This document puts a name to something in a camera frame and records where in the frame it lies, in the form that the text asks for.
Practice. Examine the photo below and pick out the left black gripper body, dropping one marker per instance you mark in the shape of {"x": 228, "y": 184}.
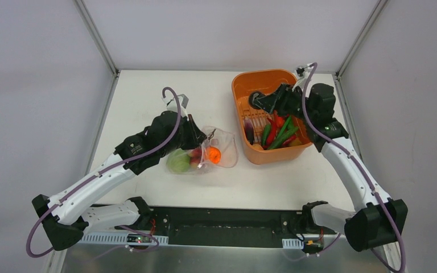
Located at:
{"x": 192, "y": 133}

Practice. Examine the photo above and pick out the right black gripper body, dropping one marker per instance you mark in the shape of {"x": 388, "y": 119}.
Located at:
{"x": 279, "y": 100}

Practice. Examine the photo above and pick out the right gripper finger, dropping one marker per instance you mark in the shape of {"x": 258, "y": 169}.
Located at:
{"x": 281, "y": 91}
{"x": 269, "y": 103}

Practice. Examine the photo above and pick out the dark purple toy mangosteen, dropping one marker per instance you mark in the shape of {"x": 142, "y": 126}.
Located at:
{"x": 254, "y": 98}

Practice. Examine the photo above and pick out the red toy lychee bunch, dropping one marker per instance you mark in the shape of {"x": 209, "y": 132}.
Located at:
{"x": 196, "y": 158}

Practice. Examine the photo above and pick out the green toy cabbage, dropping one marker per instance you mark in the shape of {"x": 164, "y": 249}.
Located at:
{"x": 178, "y": 161}

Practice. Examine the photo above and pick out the orange toy tangerine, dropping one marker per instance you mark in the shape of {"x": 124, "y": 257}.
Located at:
{"x": 213, "y": 155}

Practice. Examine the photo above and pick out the clear pink zip top bag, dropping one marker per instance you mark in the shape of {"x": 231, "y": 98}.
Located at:
{"x": 225, "y": 142}

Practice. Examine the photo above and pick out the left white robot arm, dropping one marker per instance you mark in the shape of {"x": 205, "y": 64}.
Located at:
{"x": 69, "y": 215}

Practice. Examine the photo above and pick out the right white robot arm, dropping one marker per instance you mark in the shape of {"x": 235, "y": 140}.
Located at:
{"x": 377, "y": 219}

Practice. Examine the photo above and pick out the red toy chili pepper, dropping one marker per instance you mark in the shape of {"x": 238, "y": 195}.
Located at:
{"x": 275, "y": 124}

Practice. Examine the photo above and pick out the orange plastic basket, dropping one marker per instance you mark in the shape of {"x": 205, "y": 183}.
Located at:
{"x": 267, "y": 82}

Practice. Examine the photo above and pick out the purple toy eggplant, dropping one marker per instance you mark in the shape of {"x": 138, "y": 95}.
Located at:
{"x": 249, "y": 131}

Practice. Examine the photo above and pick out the long green toy pepper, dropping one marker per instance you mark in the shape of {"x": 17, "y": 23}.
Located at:
{"x": 283, "y": 138}

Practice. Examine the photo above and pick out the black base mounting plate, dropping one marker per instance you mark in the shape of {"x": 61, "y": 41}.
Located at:
{"x": 228, "y": 227}

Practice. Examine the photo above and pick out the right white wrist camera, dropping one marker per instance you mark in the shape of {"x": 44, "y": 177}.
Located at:
{"x": 302, "y": 74}

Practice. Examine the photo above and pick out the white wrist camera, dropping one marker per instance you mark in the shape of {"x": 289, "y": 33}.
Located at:
{"x": 302, "y": 74}
{"x": 172, "y": 103}

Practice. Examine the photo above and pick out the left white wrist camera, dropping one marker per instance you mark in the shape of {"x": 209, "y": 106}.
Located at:
{"x": 172, "y": 103}

